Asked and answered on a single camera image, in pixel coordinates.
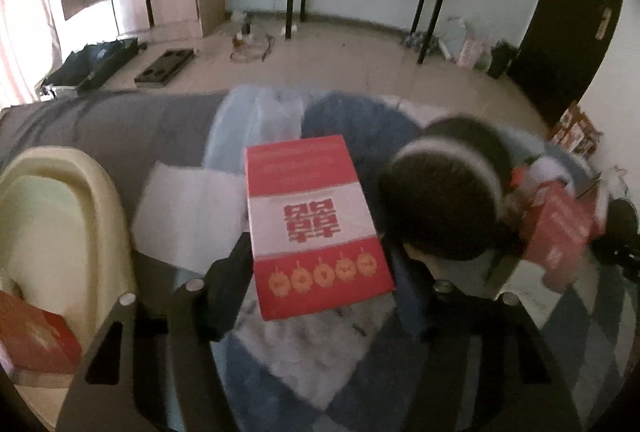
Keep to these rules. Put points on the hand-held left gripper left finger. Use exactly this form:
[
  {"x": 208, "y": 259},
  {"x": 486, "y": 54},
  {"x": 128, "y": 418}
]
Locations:
[{"x": 227, "y": 297}]

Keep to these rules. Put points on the red printed boxes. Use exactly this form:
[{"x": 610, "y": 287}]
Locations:
[{"x": 575, "y": 131}]

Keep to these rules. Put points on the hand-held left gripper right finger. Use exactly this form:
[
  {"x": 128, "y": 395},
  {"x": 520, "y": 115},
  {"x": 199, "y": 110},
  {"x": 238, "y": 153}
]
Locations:
[{"x": 425, "y": 312}]

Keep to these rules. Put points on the black foam tray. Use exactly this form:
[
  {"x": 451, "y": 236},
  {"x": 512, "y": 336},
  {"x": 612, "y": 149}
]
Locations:
[{"x": 165, "y": 67}]

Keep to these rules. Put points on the small red box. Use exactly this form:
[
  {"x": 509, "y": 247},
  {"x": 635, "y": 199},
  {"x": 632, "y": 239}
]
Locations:
[{"x": 560, "y": 227}]

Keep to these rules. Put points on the black bin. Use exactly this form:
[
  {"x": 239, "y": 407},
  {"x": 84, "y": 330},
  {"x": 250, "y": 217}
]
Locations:
[{"x": 502, "y": 59}]

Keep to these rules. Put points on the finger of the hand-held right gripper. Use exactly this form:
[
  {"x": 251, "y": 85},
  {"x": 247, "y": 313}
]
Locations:
[{"x": 601, "y": 212}]

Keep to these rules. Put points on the black open case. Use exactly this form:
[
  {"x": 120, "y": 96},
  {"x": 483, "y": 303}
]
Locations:
[{"x": 90, "y": 61}]

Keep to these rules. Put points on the sheer curtain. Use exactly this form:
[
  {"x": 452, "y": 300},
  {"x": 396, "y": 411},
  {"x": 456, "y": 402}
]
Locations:
[{"x": 25, "y": 21}]

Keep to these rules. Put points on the pink plastic bag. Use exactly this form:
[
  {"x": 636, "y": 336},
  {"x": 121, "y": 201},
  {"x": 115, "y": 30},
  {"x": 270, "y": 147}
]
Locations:
[{"x": 470, "y": 51}]

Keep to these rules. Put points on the cream plastic basin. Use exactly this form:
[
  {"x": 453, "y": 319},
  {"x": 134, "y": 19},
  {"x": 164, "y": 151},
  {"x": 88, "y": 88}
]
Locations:
[{"x": 55, "y": 222}]

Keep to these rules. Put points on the white plastic bag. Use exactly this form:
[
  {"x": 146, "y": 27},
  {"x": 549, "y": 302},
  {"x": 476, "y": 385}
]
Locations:
[{"x": 455, "y": 34}]

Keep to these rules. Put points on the white fluffy plush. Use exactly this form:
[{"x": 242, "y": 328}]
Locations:
[{"x": 550, "y": 174}]

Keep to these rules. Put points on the red and white carton box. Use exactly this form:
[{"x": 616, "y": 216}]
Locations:
[{"x": 315, "y": 232}]

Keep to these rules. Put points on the black earmuffs with pale trim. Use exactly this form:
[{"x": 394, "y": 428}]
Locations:
[{"x": 440, "y": 207}]

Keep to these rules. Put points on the small bottle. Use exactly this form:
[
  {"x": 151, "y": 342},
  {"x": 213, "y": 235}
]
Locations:
[{"x": 245, "y": 25}]

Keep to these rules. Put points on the dark door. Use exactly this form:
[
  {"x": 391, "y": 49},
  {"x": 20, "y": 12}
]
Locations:
[{"x": 565, "y": 11}]

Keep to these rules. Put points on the red patterned box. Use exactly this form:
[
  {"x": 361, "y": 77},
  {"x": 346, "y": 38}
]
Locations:
[{"x": 35, "y": 337}]

